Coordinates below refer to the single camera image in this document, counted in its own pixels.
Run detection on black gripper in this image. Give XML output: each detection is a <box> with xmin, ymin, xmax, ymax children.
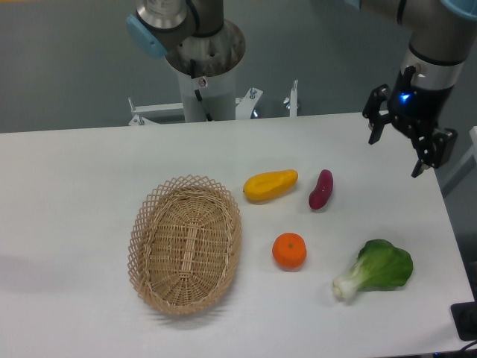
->
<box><xmin>362</xmin><ymin>66</ymin><xmax>458</xmax><ymax>178</ymax></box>

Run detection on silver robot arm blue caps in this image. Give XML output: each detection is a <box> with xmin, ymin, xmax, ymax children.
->
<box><xmin>126</xmin><ymin>1</ymin><xmax>476</xmax><ymax>176</ymax></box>

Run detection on yellow mango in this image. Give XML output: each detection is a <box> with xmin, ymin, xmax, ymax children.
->
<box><xmin>243</xmin><ymin>169</ymin><xmax>298</xmax><ymax>202</ymax></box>

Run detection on purple sweet potato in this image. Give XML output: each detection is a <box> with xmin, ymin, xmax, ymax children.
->
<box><xmin>309</xmin><ymin>169</ymin><xmax>334</xmax><ymax>210</ymax></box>

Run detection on green bok choy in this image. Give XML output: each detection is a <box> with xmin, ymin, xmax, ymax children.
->
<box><xmin>332</xmin><ymin>239</ymin><xmax>414</xmax><ymax>301</ymax></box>

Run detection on orange tangerine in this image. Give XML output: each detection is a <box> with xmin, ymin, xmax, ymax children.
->
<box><xmin>272</xmin><ymin>233</ymin><xmax>307</xmax><ymax>270</ymax></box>

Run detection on black box at table edge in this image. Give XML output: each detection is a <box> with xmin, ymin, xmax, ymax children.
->
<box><xmin>450</xmin><ymin>302</ymin><xmax>476</xmax><ymax>342</ymax></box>

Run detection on woven wicker basket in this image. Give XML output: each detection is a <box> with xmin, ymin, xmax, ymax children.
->
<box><xmin>127</xmin><ymin>175</ymin><xmax>241</xmax><ymax>315</ymax></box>

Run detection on white metal base frame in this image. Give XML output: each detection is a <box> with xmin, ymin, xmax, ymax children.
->
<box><xmin>127</xmin><ymin>78</ymin><xmax>302</xmax><ymax>126</ymax></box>

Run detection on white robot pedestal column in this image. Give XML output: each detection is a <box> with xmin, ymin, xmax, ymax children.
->
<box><xmin>177</xmin><ymin>70</ymin><xmax>236</xmax><ymax>119</ymax></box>

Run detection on black cable on pedestal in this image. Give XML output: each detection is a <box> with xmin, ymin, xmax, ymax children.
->
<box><xmin>189</xmin><ymin>59</ymin><xmax>214</xmax><ymax>122</ymax></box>

